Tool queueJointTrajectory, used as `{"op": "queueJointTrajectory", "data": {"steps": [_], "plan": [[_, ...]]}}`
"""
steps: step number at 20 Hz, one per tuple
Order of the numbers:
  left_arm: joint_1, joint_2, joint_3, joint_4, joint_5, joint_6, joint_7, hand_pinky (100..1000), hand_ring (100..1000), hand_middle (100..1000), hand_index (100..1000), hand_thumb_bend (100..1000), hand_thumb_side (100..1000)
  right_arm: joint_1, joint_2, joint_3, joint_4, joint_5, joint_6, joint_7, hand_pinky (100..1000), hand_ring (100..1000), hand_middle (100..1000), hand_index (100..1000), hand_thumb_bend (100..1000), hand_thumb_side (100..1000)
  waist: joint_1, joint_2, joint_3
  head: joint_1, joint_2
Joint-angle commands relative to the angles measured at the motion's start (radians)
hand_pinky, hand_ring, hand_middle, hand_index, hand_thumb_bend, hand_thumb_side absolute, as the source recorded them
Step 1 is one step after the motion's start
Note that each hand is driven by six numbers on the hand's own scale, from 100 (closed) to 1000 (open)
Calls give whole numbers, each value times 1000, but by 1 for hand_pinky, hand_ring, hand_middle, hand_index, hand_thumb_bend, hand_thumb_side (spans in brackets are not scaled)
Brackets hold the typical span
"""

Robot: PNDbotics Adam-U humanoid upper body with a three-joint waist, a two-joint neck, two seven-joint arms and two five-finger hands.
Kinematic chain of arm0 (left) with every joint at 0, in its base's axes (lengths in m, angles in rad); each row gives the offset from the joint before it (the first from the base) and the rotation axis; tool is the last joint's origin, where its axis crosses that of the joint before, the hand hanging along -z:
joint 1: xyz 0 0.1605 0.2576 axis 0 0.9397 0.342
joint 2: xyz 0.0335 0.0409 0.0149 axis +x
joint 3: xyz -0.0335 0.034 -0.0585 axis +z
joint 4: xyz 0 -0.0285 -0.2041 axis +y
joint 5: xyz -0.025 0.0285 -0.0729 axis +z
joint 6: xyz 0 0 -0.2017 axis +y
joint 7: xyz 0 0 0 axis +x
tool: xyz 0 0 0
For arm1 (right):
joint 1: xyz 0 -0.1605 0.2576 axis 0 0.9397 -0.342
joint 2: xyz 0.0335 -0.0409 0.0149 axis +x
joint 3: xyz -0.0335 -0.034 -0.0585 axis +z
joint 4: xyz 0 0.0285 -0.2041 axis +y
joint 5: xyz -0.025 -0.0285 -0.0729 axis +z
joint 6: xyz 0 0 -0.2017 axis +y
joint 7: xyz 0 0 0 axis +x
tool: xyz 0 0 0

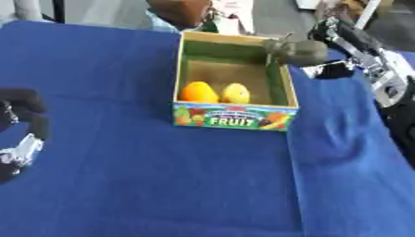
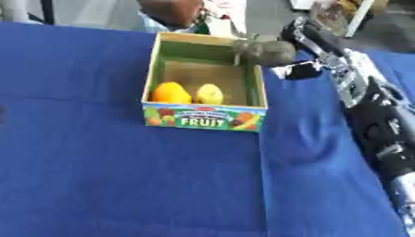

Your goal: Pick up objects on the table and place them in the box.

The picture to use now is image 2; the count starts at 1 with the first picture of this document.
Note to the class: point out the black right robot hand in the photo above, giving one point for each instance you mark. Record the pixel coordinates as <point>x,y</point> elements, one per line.
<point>310,35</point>

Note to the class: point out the black tripod leg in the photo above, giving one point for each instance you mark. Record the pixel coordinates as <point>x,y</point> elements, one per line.
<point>47,11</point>

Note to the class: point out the orange toy fruit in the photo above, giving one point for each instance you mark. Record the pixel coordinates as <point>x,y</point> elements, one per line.
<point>171,93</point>

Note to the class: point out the brown chair back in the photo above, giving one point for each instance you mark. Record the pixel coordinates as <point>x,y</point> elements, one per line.
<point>170,11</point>

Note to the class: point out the white frame bar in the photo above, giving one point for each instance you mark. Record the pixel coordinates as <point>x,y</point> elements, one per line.
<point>359,17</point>

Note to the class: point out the cardboard box with green inside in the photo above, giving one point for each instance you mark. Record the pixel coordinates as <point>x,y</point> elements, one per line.
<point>208,120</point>

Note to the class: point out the yellow toy lemon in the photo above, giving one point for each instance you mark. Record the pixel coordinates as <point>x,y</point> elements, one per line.
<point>209,94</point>

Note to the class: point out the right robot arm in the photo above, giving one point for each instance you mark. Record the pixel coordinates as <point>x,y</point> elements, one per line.
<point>378,123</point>

